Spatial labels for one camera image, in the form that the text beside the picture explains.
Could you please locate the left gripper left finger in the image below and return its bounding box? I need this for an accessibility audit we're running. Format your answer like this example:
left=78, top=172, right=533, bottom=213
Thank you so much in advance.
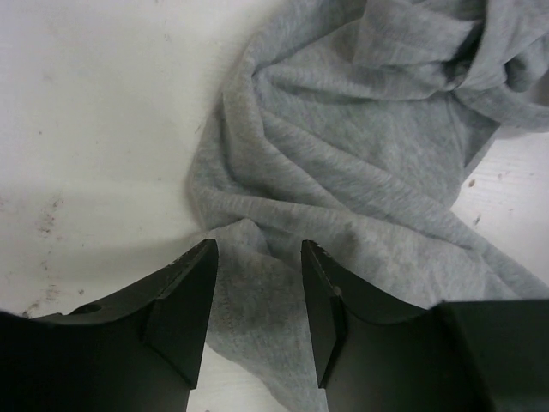
left=1, top=239, right=218, bottom=411

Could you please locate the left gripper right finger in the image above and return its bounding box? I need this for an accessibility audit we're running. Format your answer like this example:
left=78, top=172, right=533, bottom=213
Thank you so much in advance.
left=301, top=240, right=548, bottom=411

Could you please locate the grey tank top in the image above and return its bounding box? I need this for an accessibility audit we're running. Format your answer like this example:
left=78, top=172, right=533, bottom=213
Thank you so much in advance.
left=190, top=1, right=548, bottom=411

